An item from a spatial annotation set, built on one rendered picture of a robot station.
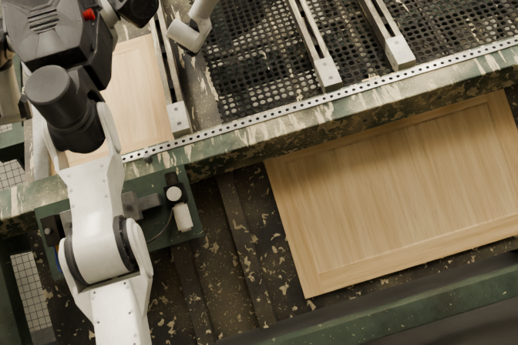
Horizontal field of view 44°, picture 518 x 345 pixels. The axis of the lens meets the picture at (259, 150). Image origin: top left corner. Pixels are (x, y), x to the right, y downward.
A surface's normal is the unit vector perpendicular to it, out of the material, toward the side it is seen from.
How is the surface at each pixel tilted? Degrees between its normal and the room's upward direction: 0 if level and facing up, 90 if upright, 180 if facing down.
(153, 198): 90
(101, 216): 50
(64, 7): 82
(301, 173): 90
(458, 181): 90
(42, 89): 67
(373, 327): 90
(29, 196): 58
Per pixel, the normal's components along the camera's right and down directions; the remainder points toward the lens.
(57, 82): -0.13, -0.45
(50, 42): -0.06, -0.22
